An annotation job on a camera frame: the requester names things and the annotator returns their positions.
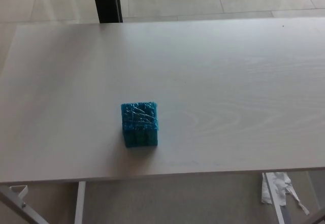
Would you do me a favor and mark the white metal hook bracket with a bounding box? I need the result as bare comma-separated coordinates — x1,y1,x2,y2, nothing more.
9,184,28,200

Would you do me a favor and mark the torn white paper scrap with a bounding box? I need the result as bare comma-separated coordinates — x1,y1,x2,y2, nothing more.
261,172,311,215

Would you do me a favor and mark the white straight table leg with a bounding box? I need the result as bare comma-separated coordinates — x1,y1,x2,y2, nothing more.
74,181,86,224

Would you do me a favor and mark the white slanted table leg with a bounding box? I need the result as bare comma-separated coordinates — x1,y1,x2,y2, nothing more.
262,172,293,224

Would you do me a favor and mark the black vertical pillar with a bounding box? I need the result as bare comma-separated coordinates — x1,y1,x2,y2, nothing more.
91,0,124,24

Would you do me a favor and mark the grey diagonal table brace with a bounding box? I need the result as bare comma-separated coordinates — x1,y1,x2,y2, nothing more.
0,185,51,224

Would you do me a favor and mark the blue plastic-wrapped cube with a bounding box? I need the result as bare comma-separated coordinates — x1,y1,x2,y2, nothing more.
120,102,160,149

